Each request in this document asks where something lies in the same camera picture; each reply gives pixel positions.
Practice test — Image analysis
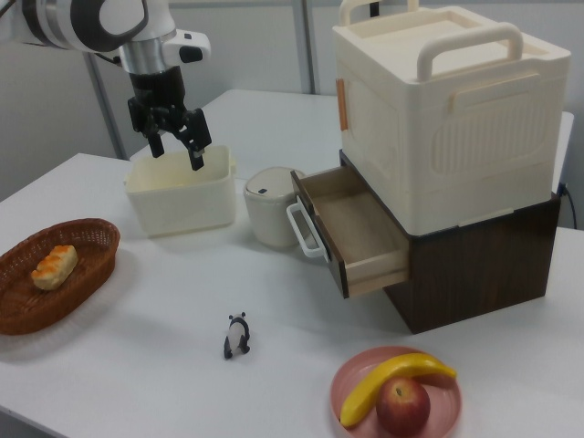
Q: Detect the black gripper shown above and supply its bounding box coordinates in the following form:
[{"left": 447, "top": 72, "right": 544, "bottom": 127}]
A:
[{"left": 127, "top": 67, "right": 214, "bottom": 172}]

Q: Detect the small panda toy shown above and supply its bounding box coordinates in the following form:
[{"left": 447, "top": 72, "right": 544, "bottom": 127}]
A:
[{"left": 222, "top": 311, "right": 252, "bottom": 360}]

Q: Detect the toy bread loaf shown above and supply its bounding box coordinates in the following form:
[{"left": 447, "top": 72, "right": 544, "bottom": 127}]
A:
[{"left": 30, "top": 245, "right": 78, "bottom": 291}]

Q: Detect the cream wooden cabinet with drawer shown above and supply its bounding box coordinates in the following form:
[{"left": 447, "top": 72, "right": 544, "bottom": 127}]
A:
[{"left": 331, "top": 0, "right": 574, "bottom": 237}]

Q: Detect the yellow toy banana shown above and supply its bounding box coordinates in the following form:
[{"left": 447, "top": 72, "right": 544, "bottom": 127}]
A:
[{"left": 339, "top": 351, "right": 458, "bottom": 429}]

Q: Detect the red toy apple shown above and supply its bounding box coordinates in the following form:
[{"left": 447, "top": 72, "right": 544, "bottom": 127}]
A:
[{"left": 375, "top": 376, "right": 432, "bottom": 435}]

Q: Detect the white plastic open bin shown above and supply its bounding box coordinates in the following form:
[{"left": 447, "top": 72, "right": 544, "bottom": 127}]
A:
[{"left": 123, "top": 144, "right": 239, "bottom": 237}]

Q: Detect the small cream trash can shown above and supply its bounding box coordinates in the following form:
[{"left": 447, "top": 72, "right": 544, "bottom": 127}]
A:
[{"left": 243, "top": 166, "right": 308, "bottom": 250}]

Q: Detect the brown wicker basket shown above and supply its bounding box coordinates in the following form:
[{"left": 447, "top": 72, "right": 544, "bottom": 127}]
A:
[{"left": 0, "top": 217, "right": 122, "bottom": 337}]

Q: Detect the dark wood cabinet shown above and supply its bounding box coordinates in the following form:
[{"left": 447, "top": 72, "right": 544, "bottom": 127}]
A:
[{"left": 338, "top": 149, "right": 561, "bottom": 337}]

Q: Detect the pink plate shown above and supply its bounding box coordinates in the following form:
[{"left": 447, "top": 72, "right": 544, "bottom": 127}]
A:
[{"left": 330, "top": 345, "right": 463, "bottom": 438}]

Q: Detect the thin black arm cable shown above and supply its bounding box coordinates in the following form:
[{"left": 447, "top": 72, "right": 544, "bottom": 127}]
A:
[{"left": 84, "top": 47, "right": 124, "bottom": 69}]

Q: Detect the wooden drawer with white handle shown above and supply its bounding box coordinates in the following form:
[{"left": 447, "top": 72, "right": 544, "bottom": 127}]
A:
[{"left": 286, "top": 164, "right": 411, "bottom": 300}]

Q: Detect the black power cable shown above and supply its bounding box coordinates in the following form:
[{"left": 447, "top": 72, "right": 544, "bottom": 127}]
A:
[{"left": 558, "top": 181, "right": 577, "bottom": 229}]

